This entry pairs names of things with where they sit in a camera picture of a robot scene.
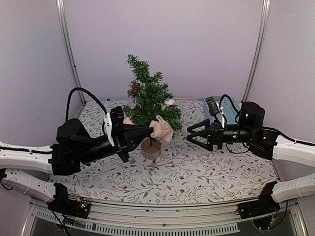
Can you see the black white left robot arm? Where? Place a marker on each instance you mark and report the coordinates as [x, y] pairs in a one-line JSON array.
[[74, 148]]

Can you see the right aluminium corner post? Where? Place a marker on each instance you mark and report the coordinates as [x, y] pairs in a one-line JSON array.
[[258, 48]]

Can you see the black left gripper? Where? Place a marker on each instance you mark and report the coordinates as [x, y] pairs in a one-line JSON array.
[[127, 137]]

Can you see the small green christmas tree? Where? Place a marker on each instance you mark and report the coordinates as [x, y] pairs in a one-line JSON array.
[[152, 92]]

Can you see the small red berry sprig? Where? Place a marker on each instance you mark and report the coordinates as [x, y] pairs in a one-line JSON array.
[[135, 88]]

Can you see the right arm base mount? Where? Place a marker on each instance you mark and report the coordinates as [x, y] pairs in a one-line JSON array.
[[265, 204]]

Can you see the floral patterned table mat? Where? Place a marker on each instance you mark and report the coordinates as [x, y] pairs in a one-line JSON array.
[[183, 174]]

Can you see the aluminium corner post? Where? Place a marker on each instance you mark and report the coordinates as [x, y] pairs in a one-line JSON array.
[[66, 38], [258, 48]]

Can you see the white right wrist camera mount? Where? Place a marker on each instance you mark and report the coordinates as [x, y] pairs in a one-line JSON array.
[[216, 111]]

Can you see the beige wooden ornament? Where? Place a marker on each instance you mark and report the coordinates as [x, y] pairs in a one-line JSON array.
[[161, 129]]

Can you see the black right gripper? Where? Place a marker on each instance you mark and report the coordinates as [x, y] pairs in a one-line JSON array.
[[214, 137]]

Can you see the light blue plastic basket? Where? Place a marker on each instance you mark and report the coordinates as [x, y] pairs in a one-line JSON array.
[[229, 105]]

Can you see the wooden tree stump base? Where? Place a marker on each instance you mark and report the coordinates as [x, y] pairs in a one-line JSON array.
[[151, 149]]

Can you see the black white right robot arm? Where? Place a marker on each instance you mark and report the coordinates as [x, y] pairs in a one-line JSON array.
[[264, 142]]

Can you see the white cotton ornament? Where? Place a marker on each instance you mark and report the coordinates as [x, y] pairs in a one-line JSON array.
[[167, 103]]

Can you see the front aluminium rail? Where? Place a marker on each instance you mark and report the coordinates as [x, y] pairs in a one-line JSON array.
[[119, 218]]

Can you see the pink pompom ornament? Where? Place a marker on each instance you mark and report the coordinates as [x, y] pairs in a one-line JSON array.
[[127, 121]]

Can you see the left aluminium corner post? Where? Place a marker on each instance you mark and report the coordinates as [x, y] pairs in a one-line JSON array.
[[66, 38]]

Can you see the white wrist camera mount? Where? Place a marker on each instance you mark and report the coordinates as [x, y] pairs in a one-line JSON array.
[[108, 128], [216, 111]]

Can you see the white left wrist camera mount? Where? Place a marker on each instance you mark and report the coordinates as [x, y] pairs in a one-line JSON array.
[[108, 128]]

